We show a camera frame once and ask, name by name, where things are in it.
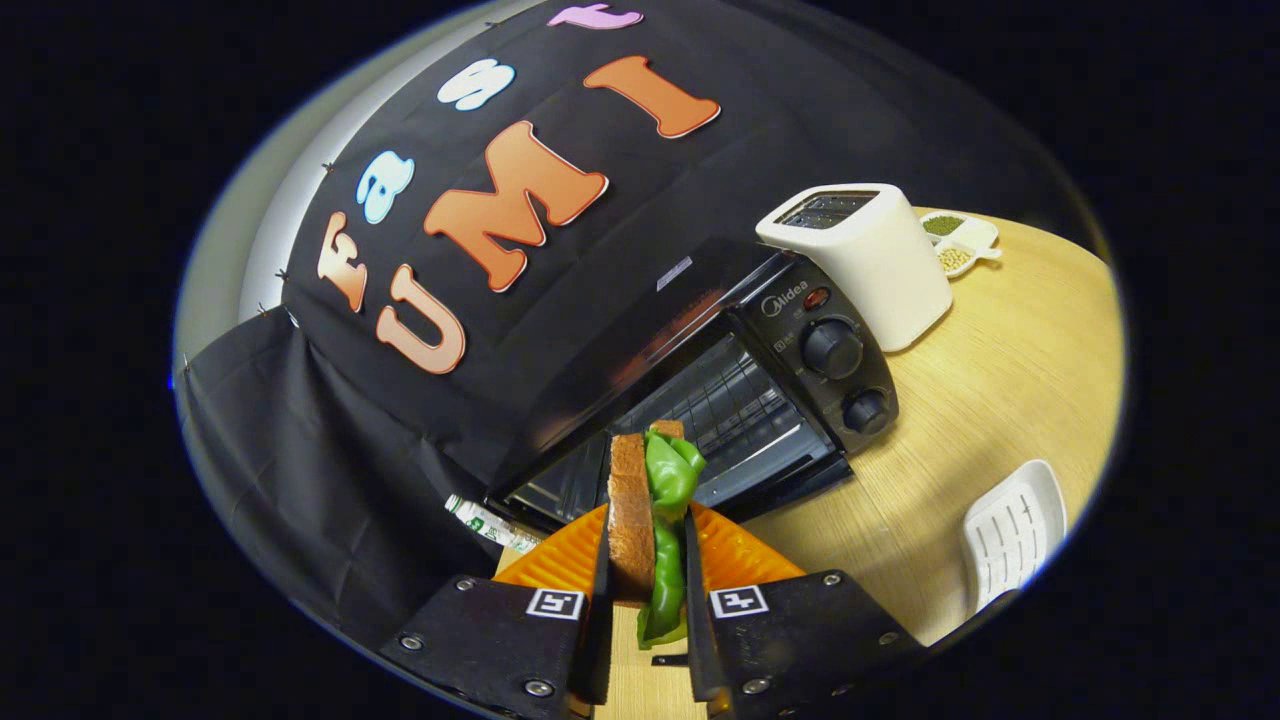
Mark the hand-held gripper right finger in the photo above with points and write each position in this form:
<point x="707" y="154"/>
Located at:
<point x="800" y="640"/>

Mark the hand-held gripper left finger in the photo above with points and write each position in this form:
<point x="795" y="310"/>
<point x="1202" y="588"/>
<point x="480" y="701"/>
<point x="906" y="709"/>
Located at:
<point x="490" y="640"/>

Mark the white bottle green label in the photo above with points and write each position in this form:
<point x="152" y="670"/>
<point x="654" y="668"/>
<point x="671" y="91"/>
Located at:
<point x="495" y="525"/>

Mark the white slotted plate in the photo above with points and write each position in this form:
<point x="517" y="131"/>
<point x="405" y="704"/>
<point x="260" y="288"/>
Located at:
<point x="1015" y="530"/>

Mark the black backdrop cloth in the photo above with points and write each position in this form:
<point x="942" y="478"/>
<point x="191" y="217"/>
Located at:
<point x="330" y="450"/>

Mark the bread and lettuce sandwich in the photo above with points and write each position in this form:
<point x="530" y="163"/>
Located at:
<point x="630" y="520"/>

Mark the white pop-up toaster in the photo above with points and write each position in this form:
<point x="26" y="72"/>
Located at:
<point x="880" y="270"/>

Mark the white divided dish of beans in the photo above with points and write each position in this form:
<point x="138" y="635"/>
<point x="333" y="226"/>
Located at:
<point x="960" y="250"/>

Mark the black toaster oven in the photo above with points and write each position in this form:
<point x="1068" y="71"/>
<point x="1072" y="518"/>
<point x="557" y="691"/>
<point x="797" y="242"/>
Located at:
<point x="830" y="350"/>

